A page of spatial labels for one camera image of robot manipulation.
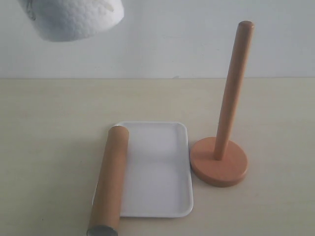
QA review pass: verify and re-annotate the brown cardboard tube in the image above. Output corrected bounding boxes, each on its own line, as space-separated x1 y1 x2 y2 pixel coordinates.
86 125 129 236

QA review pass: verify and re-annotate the white printed paper towel roll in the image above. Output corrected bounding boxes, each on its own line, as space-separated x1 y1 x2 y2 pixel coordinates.
18 0 125 42

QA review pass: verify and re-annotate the wooden paper towel holder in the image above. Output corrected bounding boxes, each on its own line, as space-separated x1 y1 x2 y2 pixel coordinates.
189 21 254 187

